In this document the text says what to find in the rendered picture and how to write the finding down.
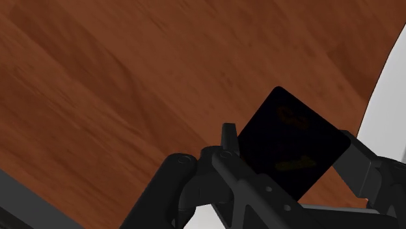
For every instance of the round brown wooden table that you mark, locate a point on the round brown wooden table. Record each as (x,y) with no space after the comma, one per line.
(127,79)

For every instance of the black phone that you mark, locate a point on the black phone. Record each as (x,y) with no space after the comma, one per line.
(291,142)

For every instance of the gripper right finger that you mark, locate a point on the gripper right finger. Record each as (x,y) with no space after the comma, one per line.
(358,168)

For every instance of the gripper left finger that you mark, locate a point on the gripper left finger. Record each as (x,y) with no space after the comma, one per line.
(203,177)

